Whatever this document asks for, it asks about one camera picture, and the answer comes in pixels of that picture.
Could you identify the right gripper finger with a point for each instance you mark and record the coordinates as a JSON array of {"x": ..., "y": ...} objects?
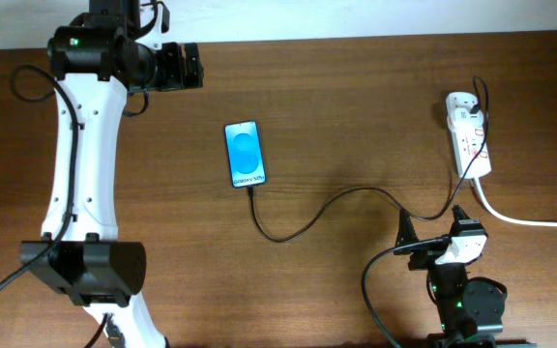
[
  {"x": 459, "y": 214},
  {"x": 406, "y": 236}
]

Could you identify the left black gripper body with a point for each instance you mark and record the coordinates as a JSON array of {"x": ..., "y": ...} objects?
[{"x": 168, "y": 73}]

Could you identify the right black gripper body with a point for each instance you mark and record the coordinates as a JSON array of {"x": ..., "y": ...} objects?
[{"x": 429, "y": 254}]

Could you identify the white power strip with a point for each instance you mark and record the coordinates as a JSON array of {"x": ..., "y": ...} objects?
[{"x": 466, "y": 125}]

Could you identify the blue screen smartphone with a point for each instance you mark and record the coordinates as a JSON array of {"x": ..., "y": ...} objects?
[{"x": 245, "y": 156}]

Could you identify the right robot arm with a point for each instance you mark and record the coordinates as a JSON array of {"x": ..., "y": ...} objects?
[{"x": 470, "y": 309}]

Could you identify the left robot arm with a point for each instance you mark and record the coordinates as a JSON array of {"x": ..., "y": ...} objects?
[{"x": 102, "y": 57}]

